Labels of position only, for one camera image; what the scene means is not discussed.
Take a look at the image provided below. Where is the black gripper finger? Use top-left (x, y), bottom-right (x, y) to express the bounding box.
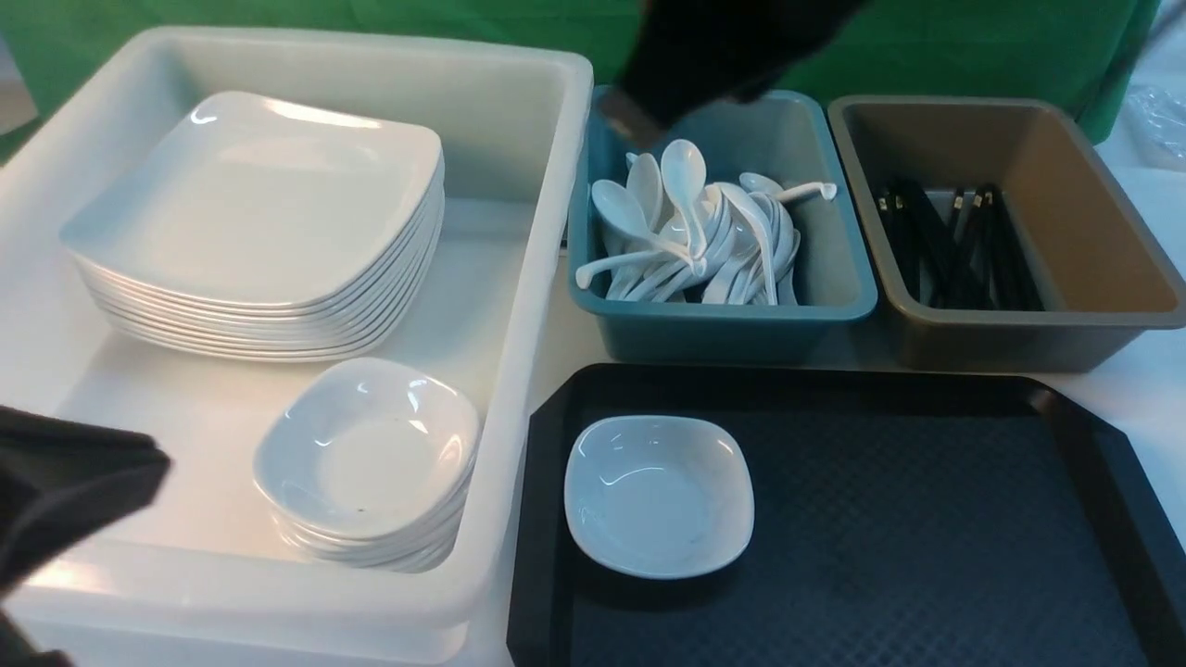
top-left (1, 407), bottom-right (172, 599)

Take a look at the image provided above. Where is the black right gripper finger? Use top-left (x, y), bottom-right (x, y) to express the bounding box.
top-left (599, 1), bottom-right (868, 150)

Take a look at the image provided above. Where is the large white square plate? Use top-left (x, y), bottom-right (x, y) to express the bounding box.
top-left (58, 90), bottom-right (444, 309)

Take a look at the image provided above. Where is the small white square bowl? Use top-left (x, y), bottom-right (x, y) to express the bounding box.
top-left (563, 415), bottom-right (755, 580)

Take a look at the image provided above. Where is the white spoon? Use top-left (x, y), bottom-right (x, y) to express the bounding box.
top-left (738, 172), bottom-right (839, 203)

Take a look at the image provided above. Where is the pile of white spoons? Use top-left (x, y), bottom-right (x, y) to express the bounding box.
top-left (574, 139), bottom-right (801, 307)

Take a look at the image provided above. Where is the teal plastic spoon bin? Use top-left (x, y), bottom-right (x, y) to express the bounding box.
top-left (568, 90), bottom-right (878, 366)

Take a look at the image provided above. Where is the stack of white bowls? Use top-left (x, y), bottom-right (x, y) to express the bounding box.
top-left (253, 358), bottom-right (483, 573)

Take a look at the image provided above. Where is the stack of white plates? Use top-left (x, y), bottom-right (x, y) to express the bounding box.
top-left (74, 169), bottom-right (445, 363)

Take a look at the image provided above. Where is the large white plastic bin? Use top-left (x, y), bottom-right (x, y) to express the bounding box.
top-left (1, 27), bottom-right (594, 663)

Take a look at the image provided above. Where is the pile of black chopsticks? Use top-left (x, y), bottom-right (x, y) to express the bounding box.
top-left (874, 178), bottom-right (1045, 312)

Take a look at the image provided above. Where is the brown plastic chopstick bin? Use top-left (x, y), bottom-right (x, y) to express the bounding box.
top-left (827, 94), bottom-right (1182, 371)

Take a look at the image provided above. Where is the green backdrop cloth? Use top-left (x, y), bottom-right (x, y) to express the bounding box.
top-left (1, 1), bottom-right (1159, 141)

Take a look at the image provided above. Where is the clear plastic bag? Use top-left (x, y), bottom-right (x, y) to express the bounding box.
top-left (1123, 84), bottom-right (1185, 173)

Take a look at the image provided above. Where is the black serving tray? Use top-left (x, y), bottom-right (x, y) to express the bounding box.
top-left (505, 363), bottom-right (1182, 666)

